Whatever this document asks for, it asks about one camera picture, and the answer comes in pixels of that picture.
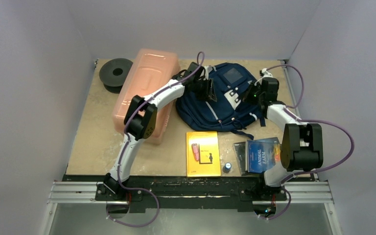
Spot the blue Animal Farm book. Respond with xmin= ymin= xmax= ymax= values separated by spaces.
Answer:
xmin=245 ymin=137 xmax=281 ymax=173

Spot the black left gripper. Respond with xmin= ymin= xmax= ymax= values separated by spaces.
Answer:
xmin=192 ymin=78 xmax=216 ymax=103

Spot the black filament spool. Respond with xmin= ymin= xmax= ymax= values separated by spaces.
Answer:
xmin=99 ymin=58 xmax=133 ymax=94

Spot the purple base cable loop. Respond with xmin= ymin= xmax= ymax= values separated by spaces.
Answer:
xmin=106 ymin=188 xmax=161 ymax=228

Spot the dark book under blue book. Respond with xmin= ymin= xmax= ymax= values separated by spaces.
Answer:
xmin=233 ymin=141 xmax=248 ymax=176

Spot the aluminium frame rail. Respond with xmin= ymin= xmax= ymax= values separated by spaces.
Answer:
xmin=284 ymin=182 xmax=333 ymax=204

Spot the yellow book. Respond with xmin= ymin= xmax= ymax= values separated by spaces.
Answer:
xmin=186 ymin=131 xmax=221 ymax=177

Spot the navy blue student backpack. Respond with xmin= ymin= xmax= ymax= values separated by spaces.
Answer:
xmin=175 ymin=63 xmax=266 ymax=140

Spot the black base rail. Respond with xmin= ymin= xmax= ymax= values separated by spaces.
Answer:
xmin=61 ymin=173 xmax=315 ymax=213

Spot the pink pen toy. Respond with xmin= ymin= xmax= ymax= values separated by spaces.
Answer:
xmin=191 ymin=143 xmax=200 ymax=162

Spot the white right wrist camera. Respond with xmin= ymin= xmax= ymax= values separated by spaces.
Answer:
xmin=259 ymin=68 xmax=273 ymax=80

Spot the pink translucent storage box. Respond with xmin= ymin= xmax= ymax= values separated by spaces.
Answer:
xmin=112 ymin=48 xmax=180 ymax=134

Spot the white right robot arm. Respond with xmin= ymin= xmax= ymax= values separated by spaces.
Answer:
xmin=242 ymin=76 xmax=324 ymax=199

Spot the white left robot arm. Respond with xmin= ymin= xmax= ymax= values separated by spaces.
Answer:
xmin=103 ymin=62 xmax=210 ymax=200

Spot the small blue glue stick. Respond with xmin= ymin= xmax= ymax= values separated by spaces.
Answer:
xmin=222 ymin=162 xmax=232 ymax=174

